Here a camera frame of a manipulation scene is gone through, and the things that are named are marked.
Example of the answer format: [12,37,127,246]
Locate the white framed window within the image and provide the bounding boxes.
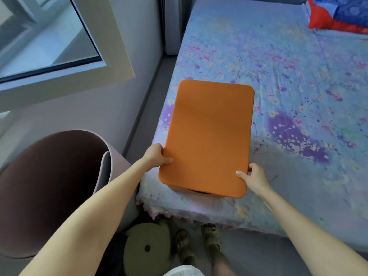
[0,0,136,113]

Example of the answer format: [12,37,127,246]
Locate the person's leg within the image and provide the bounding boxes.
[179,250,199,271]
[208,247,238,276]

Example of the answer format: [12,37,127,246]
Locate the person's left leg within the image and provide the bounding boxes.
[179,250,199,271]

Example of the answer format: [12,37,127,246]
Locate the person's left hand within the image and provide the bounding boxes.
[141,143,174,172]

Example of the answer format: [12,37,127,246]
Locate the grey curtain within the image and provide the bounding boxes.
[160,0,196,56]

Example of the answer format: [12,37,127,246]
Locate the orange plastic storage bin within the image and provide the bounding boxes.
[183,187,226,199]

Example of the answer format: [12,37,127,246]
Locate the olive sandal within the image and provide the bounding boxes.
[201,222,223,251]
[174,228,194,258]

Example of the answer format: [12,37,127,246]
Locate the person's right forearm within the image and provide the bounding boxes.
[256,186,368,276]

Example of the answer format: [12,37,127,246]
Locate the person's right leg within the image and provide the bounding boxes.
[208,247,238,276]

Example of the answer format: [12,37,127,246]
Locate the grey rolled mat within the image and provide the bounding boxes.
[0,130,134,259]

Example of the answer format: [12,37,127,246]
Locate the blue floral patterned sheet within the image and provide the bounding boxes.
[136,0,368,253]

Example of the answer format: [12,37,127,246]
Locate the person's white shorts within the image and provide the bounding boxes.
[164,264,205,276]

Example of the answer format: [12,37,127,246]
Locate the red blue cloth item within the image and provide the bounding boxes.
[306,0,368,35]

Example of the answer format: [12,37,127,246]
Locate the person's right hand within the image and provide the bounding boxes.
[235,163,272,198]

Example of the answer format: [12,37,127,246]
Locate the person's left forearm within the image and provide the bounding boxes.
[20,159,153,276]

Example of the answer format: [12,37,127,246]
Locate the white round stand base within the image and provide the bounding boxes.
[123,222,172,276]

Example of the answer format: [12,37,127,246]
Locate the pink fringed bed skirt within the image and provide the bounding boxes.
[137,198,245,227]

